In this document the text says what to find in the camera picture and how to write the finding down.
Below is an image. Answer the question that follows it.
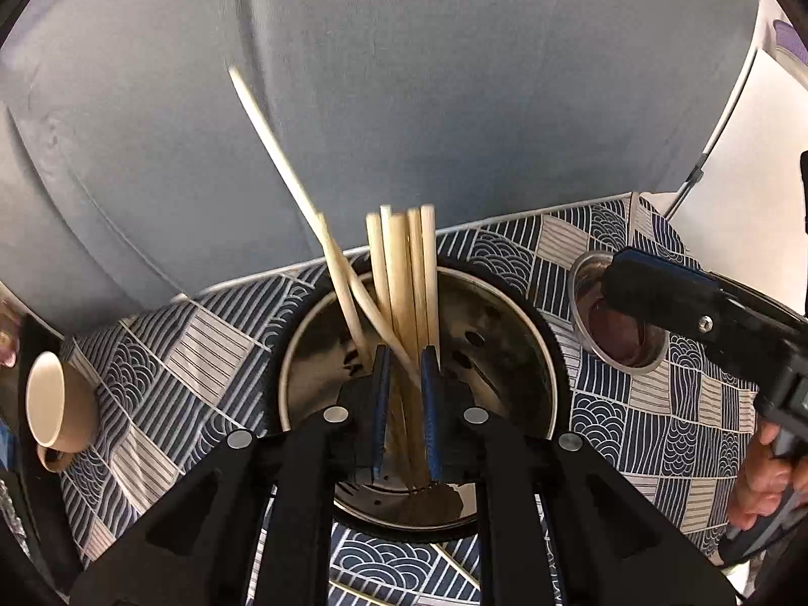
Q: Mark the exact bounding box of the black cylindrical utensil holder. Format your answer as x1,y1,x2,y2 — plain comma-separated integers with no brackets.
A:
265,256,572,544

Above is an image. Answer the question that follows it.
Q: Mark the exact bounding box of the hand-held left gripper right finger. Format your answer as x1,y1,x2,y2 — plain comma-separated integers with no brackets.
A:
420,344,739,606

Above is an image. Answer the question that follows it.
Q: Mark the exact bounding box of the bundle of wooden chopsticks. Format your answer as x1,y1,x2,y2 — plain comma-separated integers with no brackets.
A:
227,66,443,493

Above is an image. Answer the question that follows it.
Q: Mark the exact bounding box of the blue patterned tablecloth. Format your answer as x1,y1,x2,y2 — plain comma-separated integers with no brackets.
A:
60,192,768,606

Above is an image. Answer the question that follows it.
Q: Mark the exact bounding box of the white backdrop stand pole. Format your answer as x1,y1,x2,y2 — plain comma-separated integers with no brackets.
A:
666,44,762,219

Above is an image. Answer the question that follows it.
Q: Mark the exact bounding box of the single wooden chopstick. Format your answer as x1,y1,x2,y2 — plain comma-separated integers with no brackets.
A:
331,582,411,603
435,546,484,585

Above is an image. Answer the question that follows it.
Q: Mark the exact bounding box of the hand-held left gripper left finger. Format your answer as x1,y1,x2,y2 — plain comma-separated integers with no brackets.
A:
69,344,395,606

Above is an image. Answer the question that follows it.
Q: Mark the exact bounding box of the person's right hand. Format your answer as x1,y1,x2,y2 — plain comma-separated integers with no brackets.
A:
726,420,808,531

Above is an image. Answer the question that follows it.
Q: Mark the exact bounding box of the small metal bowl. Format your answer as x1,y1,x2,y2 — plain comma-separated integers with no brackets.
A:
568,250,670,370

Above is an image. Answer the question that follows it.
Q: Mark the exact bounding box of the beige ceramic cup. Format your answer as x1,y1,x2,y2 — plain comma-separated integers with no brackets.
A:
25,351,102,473

